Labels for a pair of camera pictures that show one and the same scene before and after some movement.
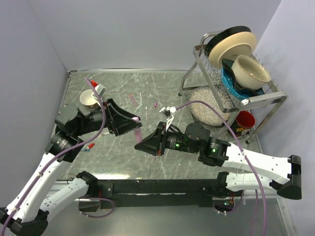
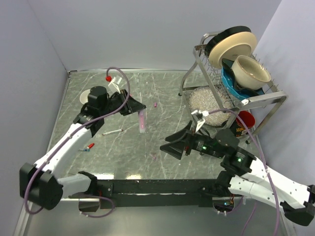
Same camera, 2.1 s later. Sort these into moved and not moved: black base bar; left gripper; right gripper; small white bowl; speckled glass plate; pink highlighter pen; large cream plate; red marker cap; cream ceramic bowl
Moved: right gripper; pink highlighter pen; left gripper
Not moved: cream ceramic bowl; large cream plate; small white bowl; black base bar; speckled glass plate; red marker cap
